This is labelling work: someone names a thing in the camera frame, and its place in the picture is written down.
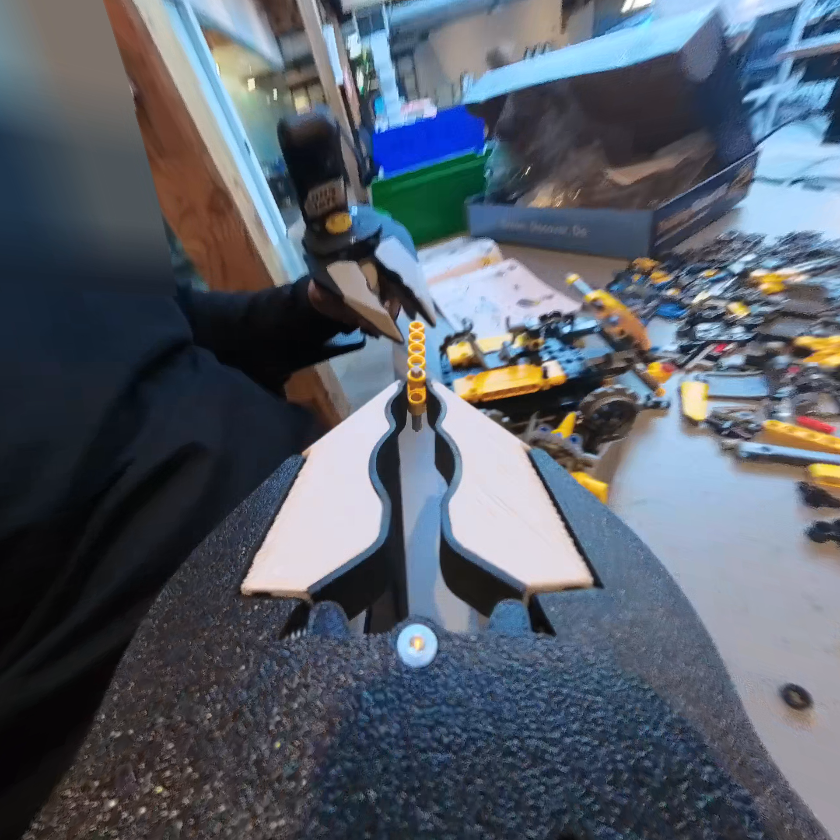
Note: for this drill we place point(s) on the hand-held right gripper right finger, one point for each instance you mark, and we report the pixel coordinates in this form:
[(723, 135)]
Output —
[(518, 518)]

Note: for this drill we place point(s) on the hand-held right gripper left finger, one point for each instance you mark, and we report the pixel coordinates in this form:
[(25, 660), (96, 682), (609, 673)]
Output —
[(321, 525)]

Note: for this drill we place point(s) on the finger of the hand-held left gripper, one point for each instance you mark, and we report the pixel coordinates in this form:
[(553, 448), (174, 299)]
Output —
[(364, 298), (407, 275)]

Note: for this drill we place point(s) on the yellow thin toy beam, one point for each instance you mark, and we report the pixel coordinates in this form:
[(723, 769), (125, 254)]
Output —
[(417, 390)]

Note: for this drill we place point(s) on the person's left forearm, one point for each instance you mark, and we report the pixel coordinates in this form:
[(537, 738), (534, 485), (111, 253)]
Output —
[(249, 328)]

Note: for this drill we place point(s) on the grey desk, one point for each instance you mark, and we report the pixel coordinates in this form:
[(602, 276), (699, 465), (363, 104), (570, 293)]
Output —
[(689, 558)]

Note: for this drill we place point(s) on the person's left hand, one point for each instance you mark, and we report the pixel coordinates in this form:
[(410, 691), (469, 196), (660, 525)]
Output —
[(331, 305)]

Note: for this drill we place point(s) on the green plastic bin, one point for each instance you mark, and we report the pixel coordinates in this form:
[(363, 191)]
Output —
[(426, 197)]

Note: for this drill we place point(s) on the toy wheel gear subassembly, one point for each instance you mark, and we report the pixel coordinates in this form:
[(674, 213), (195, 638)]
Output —
[(564, 439)]

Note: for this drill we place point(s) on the instruction booklet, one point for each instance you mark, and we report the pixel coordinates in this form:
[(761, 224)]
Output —
[(499, 289)]

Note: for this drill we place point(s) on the blue plastic bin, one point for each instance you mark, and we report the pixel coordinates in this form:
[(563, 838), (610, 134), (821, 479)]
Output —
[(426, 138)]

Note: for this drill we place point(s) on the yellow toy vehicle model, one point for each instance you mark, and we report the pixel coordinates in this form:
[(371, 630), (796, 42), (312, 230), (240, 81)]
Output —
[(505, 380)]

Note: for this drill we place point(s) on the dark blue cardboard box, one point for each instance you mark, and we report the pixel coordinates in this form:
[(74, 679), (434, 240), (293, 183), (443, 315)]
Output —
[(558, 229)]

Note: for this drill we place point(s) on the yellow curved toy panel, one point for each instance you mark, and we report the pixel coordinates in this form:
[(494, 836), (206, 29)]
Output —
[(694, 400)]

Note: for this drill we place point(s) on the person's dark clothing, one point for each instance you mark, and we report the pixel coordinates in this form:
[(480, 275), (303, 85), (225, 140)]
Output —
[(98, 459)]

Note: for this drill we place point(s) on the pile of loose toy pieces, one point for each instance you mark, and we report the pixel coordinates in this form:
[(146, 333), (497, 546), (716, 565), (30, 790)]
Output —
[(754, 295)]

